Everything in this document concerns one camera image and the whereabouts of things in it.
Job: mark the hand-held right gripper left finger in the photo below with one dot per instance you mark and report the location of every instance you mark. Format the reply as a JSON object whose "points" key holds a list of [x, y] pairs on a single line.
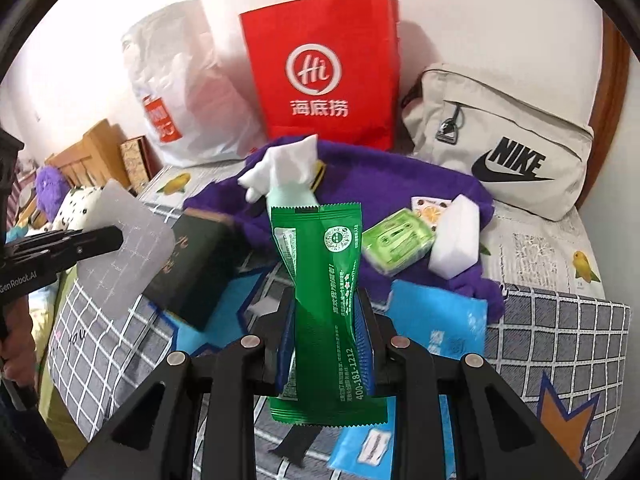
{"points": [[286, 345]]}

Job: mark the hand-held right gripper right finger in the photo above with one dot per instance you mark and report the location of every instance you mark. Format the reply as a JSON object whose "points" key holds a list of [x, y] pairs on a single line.
{"points": [[367, 355]]}

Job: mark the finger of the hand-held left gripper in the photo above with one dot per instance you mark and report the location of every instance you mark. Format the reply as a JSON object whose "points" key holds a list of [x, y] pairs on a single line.
{"points": [[95, 242]]}

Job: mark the green snack packet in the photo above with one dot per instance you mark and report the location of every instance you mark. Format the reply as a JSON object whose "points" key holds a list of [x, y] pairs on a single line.
{"points": [[325, 285]]}

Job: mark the fruit print packet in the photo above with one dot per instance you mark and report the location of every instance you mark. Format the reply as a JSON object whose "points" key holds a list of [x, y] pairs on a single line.
{"points": [[430, 207]]}

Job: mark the purple towel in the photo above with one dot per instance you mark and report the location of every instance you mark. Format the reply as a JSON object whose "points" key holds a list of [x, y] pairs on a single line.
{"points": [[370, 175]]}

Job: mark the beige shoulder bag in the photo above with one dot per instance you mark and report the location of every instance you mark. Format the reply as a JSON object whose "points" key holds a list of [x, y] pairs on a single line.
{"points": [[500, 115]]}

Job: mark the person's left forearm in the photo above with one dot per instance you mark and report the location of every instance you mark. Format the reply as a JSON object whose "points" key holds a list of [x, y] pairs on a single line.
{"points": [[30, 435]]}

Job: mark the person's left hand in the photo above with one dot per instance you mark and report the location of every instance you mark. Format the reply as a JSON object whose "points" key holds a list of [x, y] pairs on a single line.
{"points": [[20, 340]]}

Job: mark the white polka dot plush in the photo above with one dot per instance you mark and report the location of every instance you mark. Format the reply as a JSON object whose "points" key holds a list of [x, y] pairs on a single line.
{"points": [[80, 205]]}

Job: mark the purple plush toy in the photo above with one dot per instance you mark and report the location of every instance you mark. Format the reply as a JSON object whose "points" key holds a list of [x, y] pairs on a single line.
{"points": [[50, 185]]}

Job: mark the patterned gift box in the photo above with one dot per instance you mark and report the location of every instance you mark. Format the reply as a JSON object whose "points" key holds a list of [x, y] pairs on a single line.
{"points": [[137, 160]]}

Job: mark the wooden headboard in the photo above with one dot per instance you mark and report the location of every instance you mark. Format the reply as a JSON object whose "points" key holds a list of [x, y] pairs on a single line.
{"points": [[95, 147]]}

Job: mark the blue packet white window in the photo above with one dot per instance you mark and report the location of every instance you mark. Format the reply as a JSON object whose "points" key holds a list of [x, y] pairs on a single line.
{"points": [[360, 450]]}

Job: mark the dark green box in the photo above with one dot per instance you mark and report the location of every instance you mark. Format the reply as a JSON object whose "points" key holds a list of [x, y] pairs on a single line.
{"points": [[195, 260]]}

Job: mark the light green printed box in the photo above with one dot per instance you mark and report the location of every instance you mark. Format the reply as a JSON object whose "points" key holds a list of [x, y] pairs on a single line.
{"points": [[400, 240]]}

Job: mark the white sponge block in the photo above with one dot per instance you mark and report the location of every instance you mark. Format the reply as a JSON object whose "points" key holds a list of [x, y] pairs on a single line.
{"points": [[455, 240]]}

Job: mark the white green spray bottle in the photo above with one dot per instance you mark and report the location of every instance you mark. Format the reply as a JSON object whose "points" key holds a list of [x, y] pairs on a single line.
{"points": [[285, 165]]}

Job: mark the grey checked blanket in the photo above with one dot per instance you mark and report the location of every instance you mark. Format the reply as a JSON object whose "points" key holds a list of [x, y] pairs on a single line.
{"points": [[550, 335]]}

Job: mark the white lemon print bed sheet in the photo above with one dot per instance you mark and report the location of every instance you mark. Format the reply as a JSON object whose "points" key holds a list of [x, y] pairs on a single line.
{"points": [[530, 250]]}

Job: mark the white plastic bag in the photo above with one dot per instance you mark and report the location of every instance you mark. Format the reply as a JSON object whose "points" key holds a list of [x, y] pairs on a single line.
{"points": [[175, 60]]}

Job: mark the red paper bag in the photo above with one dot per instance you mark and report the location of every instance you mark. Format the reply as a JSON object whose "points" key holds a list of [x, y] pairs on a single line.
{"points": [[350, 25]]}

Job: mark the brown wooden frame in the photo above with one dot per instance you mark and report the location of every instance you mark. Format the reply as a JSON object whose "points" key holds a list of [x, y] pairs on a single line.
{"points": [[612, 110]]}

